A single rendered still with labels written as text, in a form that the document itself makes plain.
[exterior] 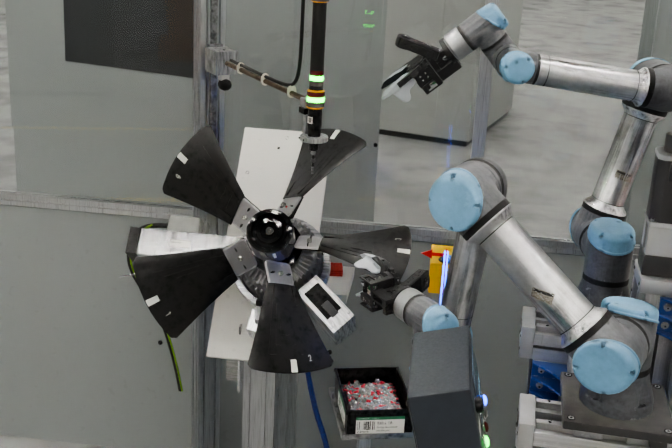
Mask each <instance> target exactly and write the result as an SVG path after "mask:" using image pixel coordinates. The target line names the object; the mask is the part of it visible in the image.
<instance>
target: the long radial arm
mask: <svg viewBox="0 0 672 448"><path fill-rule="evenodd" d="M241 238H243V237H235V236H224V235H213V234H202V233H190V232H179V231H168V230H157V229H146V228H142V229H141V234H140V239H139V243H138V248H137V253H136V254H137V255H138V257H142V256H152V255H162V254H171V253H179V252H187V251H196V250H204V249H212V248H222V249H223V248H225V247H226V246H228V245H230V244H232V243H234V242H236V241H238V240H239V239H241Z"/></svg>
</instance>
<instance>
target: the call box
mask: <svg viewBox="0 0 672 448"><path fill-rule="evenodd" d="M432 249H433V250H432ZM446 249H447V251H448V255H452V251H453V246H446V245H435V244H433V245H432V246H431V250H432V252H436V253H444V251H446ZM442 273H443V261H442V260H441V257H440V256H432V259H431V258H430V269H429V276H430V284H429V287H428V292H429V293H437V294H441V284H442Z"/></svg>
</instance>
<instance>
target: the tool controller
mask: <svg viewBox="0 0 672 448"><path fill-rule="evenodd" d="M477 390H478V392H477ZM481 393H482V390H481V383H480V378H479V373H478V368H477V362H476V357H475V352H474V347H473V341H472V336H471V332H470V328H469V326H461V327H454V328H447V329H440V330H433V331H426V332H419V333H415V334H414V336H413V345H412V355H411V364H410V374H409V383H408V393H407V401H406V405H407V406H408V411H409V415H410V420H411V425H412V429H413V434H414V439H415V443H416V448H485V446H484V440H483V434H484V429H483V427H482V424H483V422H481V416H480V413H482V420H484V419H483V411H484V408H485V407H484V404H483V399H482V397H481ZM478 395H479V396H478ZM484 421H486V420H484Z"/></svg>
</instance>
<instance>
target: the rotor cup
mask: <svg viewBox="0 0 672 448"><path fill-rule="evenodd" d="M267 227H272V228H273V229H274V232H273V234H271V235H268V234H266V232H265V230H266V228H267ZM293 233H294V234H295V239H294V236H293ZM299 236H301V235H300V233H299V231H298V230H297V229H296V228H295V227H294V226H293V224H292V221H291V220H290V218H289V217H288V216H287V215H286V214H285V213H283V212H282V211H280V210H276V209H265V210H261V211H259V212H257V213H256V214H255V215H253V216H252V218H251V219H250V220H249V222H248V224H247V228H246V238H247V241H248V242H247V244H248V243H249V244H248V246H249V245H250V246H249V248H250V247H251V248H250V250H251V252H252V254H253V256H254V257H255V259H256V261H257V263H258V265H257V266H256V268H258V269H259V270H261V271H263V272H265V269H264V263H263V260H265V261H266V260H270V261H276V262H282V263H287V264H289V265H290V267H291V268H292V267H294V266H295V265H296V264H297V262H298V261H299V259H300V257H301V255H302V251H303V250H296V249H294V245H295V243H296V241H297V239H298V237H299ZM273 254H276V257H277V258H274V257H273Z"/></svg>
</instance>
